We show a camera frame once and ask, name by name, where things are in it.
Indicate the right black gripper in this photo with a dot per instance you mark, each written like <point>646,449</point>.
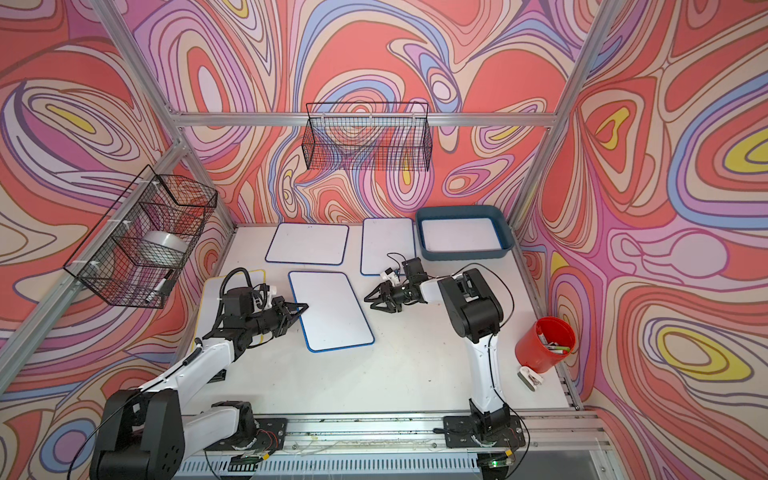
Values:
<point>385,290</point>

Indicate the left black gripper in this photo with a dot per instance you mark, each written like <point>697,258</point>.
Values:
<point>288,319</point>

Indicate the blue-framed whiteboard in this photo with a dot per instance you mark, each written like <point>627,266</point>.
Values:
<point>384,241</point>
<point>460,235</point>
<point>310,244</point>
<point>334,319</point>

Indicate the yellow-framed whiteboard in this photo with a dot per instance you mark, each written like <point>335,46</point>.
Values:
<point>210,301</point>

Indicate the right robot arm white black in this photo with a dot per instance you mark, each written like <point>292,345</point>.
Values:
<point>477,317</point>

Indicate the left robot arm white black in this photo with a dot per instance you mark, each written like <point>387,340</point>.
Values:
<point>143,433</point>

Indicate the teal plastic storage box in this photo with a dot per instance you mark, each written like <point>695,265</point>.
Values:
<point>470,211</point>

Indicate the silver tape roll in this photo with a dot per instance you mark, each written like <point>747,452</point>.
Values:
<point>162,249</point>

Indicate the red plastic cup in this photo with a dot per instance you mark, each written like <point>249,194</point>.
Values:
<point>549,341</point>

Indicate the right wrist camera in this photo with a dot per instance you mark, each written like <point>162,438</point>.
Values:
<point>399,273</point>

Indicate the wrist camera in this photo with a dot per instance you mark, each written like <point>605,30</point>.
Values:
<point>399,273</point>
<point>263,295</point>

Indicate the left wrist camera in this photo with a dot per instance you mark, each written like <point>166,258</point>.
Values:
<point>263,295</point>

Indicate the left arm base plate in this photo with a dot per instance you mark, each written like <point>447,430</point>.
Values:
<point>267,436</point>

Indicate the marker in wire basket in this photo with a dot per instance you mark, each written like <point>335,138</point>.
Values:
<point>160,290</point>

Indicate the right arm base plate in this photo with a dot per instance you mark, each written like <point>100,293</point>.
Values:
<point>466,432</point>

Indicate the left black wire basket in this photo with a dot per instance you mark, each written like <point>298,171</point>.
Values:
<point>110,267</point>

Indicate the black wire basket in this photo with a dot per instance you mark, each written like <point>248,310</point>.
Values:
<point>110,267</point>
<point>387,136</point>

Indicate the back black wire basket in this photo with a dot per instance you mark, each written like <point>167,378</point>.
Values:
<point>387,136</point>

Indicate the aluminium front rail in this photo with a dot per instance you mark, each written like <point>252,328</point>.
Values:
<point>395,443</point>

